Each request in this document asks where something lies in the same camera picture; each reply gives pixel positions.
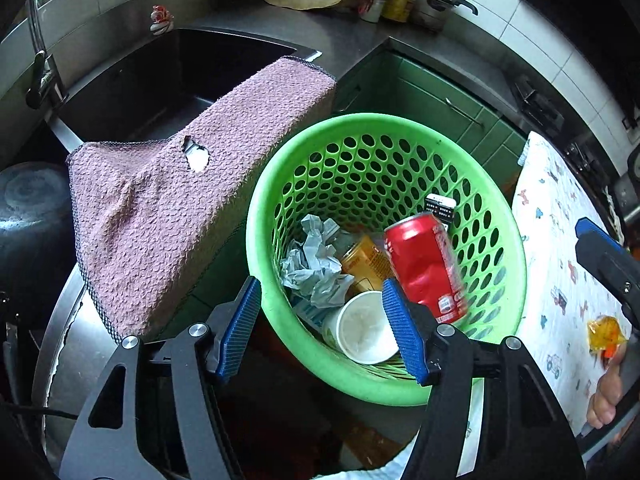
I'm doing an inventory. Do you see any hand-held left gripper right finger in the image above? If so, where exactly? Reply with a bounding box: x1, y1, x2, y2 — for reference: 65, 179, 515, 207
381, 277, 586, 480

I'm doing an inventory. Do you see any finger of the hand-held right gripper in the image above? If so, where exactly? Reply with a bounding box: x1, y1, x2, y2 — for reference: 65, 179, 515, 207
574, 216, 640, 321

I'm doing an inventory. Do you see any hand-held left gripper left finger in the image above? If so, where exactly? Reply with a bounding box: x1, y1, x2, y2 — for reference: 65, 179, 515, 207
57, 276, 263, 480

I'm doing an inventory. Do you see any yellow snack wrapper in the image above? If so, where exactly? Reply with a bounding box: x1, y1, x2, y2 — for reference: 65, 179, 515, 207
586, 315, 628, 353

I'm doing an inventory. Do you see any white paper cup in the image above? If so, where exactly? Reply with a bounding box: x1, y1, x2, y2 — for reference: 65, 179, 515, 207
322, 290, 401, 365

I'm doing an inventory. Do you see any red soda can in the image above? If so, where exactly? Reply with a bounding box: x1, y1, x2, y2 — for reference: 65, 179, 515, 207
383, 211, 471, 325

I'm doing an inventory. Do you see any grey paper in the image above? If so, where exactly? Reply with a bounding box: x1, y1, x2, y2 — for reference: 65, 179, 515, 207
279, 214, 356, 308

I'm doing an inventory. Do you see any small black carton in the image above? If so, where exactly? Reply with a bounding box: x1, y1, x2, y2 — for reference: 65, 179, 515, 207
424, 193, 457, 228

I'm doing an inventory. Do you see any green perforated plastic basket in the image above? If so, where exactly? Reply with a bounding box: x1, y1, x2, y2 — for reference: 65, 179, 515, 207
245, 112, 528, 407

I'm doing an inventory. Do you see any person's right hand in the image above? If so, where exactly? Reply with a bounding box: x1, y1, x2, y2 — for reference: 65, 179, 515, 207
587, 345, 631, 431

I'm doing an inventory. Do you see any printed white cloth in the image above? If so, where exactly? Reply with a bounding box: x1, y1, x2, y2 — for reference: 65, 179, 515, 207
511, 131, 636, 436

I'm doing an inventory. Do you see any pink towel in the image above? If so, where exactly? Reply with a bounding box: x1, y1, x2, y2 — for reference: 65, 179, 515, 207
66, 56, 337, 343

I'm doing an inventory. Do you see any black gas stove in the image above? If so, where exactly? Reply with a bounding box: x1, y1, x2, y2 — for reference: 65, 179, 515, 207
512, 72, 640, 196

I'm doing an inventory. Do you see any stainless steel basin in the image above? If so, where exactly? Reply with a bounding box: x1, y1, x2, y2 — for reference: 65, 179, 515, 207
32, 265, 201, 461

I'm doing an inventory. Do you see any green cabinet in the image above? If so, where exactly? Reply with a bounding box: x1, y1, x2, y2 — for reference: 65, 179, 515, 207
332, 50, 526, 181

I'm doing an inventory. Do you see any dark kitchen sink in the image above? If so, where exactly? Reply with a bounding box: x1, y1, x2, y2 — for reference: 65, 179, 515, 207
45, 27, 323, 153

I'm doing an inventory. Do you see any yellow jar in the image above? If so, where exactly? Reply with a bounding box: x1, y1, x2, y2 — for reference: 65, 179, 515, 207
382, 0, 416, 23

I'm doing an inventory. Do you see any red white scrubber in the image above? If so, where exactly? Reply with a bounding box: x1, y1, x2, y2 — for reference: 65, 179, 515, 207
150, 5, 175, 36

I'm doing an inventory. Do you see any steel faucet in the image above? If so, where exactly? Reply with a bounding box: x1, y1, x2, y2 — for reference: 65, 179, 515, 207
25, 0, 66, 111

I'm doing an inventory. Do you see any black cable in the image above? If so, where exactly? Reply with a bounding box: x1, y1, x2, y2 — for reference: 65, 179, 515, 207
0, 402, 76, 418

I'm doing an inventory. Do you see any steel pot with handle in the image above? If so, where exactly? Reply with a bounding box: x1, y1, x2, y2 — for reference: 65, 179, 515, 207
412, 0, 478, 33

